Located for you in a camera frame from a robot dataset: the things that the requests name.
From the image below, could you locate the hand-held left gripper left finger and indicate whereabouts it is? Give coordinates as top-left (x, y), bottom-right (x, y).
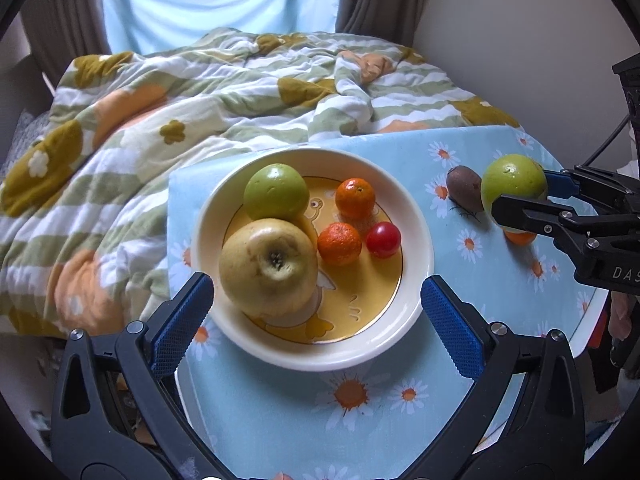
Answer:
top-left (50, 272), bottom-right (216, 480)

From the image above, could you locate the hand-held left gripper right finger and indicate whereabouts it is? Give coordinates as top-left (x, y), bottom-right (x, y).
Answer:
top-left (420, 274), bottom-right (587, 480)

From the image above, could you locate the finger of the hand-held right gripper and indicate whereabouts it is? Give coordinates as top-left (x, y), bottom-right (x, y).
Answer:
top-left (492, 193), bottom-right (617, 257)
top-left (542, 164), bottom-right (640, 212)

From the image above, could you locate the green apple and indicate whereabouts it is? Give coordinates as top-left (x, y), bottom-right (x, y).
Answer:
top-left (243, 163), bottom-right (309, 222)
top-left (480, 154), bottom-right (549, 219)

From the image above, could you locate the cream plate with yellow duck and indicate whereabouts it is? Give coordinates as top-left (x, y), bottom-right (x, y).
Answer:
top-left (191, 147), bottom-right (435, 373)

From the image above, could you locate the large yellow apple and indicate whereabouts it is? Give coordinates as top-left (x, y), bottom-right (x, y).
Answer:
top-left (218, 218), bottom-right (319, 317)

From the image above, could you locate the red cherry tomato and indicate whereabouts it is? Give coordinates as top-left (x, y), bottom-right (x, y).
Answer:
top-left (364, 221), bottom-right (403, 260)

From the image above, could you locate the small tangerine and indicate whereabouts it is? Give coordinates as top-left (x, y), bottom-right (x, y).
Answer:
top-left (334, 178), bottom-right (376, 220)
top-left (317, 222), bottom-right (363, 267)

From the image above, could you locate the person's right hand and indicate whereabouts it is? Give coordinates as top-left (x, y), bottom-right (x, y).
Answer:
top-left (608, 292), bottom-right (633, 342)

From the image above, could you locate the large orange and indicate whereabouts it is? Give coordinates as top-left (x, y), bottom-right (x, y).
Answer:
top-left (503, 228), bottom-right (539, 247)

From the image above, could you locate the white table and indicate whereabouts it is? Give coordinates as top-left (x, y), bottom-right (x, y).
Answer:
top-left (564, 287), bottom-right (612, 358)

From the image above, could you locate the brown kiwi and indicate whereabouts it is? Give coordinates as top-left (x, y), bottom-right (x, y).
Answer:
top-left (446, 165), bottom-right (486, 214)

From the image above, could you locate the blue daisy print tablecloth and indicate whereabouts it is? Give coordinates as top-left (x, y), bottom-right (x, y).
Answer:
top-left (167, 125), bottom-right (609, 480)

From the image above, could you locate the green striped flower blanket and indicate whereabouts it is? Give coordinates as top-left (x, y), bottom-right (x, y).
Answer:
top-left (0, 27), bottom-right (527, 342)

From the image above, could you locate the grey patterned bed sheet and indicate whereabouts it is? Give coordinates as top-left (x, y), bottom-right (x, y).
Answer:
top-left (0, 109), bottom-right (54, 177)

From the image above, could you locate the light blue window cloth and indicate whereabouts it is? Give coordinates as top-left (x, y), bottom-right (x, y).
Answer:
top-left (97, 0), bottom-right (347, 57)

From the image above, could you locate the black cable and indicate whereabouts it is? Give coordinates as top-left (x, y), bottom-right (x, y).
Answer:
top-left (586, 112), bottom-right (632, 168)

